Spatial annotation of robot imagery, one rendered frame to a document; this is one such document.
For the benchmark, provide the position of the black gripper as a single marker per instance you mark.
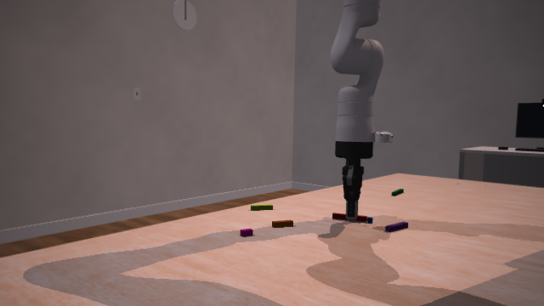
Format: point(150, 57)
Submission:
point(352, 177)

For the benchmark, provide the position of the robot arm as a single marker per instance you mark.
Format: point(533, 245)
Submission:
point(350, 55)

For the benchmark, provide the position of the orange rod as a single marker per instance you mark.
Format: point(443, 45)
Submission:
point(283, 223)

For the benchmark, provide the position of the purple rod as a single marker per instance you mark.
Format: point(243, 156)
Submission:
point(395, 227)

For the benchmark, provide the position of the small magenta block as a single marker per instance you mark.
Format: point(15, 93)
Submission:
point(246, 232)

